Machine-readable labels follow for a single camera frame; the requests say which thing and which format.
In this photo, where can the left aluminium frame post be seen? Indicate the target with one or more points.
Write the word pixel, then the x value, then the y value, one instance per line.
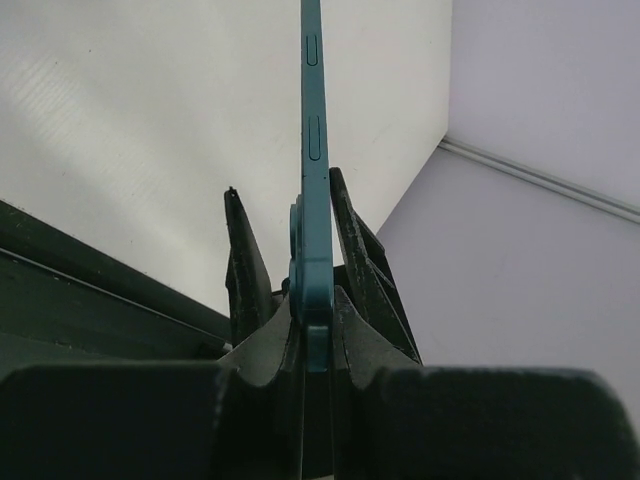
pixel 543 180

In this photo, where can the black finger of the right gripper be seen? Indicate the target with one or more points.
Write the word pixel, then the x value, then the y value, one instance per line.
pixel 248 284
pixel 371 282

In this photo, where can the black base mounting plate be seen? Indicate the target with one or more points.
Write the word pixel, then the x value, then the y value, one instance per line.
pixel 62 300

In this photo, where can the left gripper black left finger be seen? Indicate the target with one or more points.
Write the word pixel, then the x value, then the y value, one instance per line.
pixel 70 416

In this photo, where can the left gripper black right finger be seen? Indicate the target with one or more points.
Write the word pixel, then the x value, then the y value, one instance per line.
pixel 396 419

